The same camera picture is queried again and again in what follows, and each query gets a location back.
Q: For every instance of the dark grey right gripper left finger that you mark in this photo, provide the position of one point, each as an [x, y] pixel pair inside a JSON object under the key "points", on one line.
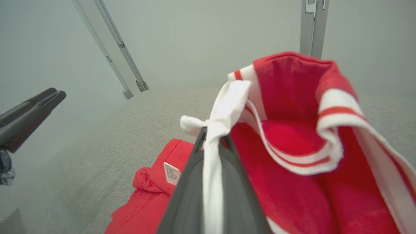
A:
{"points": [[185, 201]]}

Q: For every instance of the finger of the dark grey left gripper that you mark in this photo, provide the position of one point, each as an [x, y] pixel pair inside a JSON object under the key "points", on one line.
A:
{"points": [[29, 104], [26, 130]]}

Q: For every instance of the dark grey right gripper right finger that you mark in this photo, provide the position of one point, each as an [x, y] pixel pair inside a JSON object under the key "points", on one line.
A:
{"points": [[240, 201]]}

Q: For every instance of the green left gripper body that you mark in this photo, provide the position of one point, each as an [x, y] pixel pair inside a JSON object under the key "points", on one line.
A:
{"points": [[5, 169]]}

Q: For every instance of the red white lettered jersey shirt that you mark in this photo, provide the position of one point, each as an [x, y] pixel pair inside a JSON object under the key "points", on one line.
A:
{"points": [[292, 146]]}

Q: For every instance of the grey left frame bracket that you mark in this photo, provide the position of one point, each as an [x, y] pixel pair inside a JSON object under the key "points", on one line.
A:
{"points": [[110, 42]]}

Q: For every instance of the grey notched metal partition post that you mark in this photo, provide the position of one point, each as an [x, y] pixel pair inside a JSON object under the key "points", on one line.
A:
{"points": [[312, 32]]}

